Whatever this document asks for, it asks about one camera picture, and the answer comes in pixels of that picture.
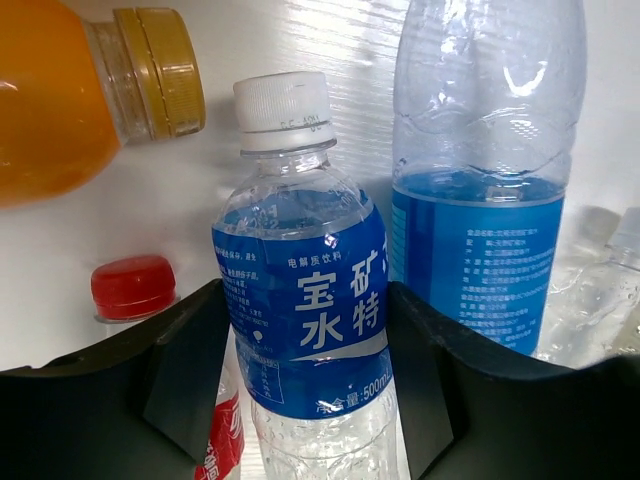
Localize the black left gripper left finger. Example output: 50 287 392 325
1 280 229 479

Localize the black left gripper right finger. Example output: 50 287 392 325
387 282 639 479

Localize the slim clear white-cap bottle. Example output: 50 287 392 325
534 206 639 369

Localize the small blue label bottle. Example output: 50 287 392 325
212 71 398 479

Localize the tall blue cap bottle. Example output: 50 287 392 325
390 0 587 355

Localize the red cap clear bottle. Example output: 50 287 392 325
89 254 246 480

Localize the orange juice bottle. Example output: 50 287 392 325
1 1 206 207

